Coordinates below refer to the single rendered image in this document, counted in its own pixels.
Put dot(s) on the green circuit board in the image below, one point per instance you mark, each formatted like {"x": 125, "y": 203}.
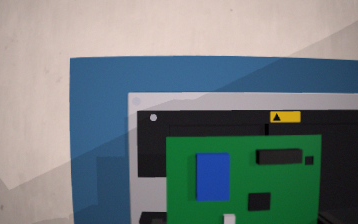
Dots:
{"x": 243, "y": 179}

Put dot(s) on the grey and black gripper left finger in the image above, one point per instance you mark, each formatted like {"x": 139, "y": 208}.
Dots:
{"x": 158, "y": 221}

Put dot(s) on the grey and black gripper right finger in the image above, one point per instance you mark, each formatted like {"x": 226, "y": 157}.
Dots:
{"x": 326, "y": 218}

